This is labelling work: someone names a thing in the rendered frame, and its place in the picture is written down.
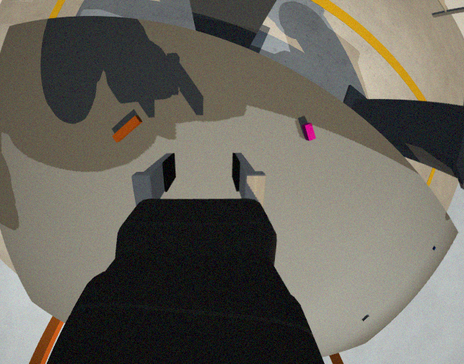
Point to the magenta rod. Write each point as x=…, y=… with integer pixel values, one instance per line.
x=308, y=131

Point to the orange rod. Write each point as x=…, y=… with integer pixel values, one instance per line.
x=127, y=128

